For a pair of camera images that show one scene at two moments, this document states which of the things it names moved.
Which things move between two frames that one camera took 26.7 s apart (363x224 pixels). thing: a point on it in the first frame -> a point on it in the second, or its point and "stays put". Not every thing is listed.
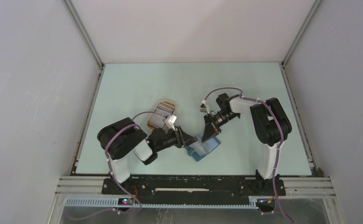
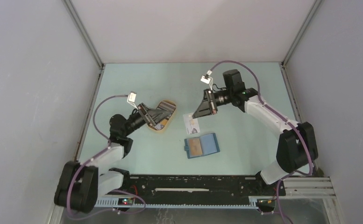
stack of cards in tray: (163, 109) stays put
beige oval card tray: (163, 109) stays put
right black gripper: (211, 129) -> (207, 107)
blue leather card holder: (198, 150) stays put
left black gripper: (182, 138) -> (157, 115)
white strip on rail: (181, 189) stays put
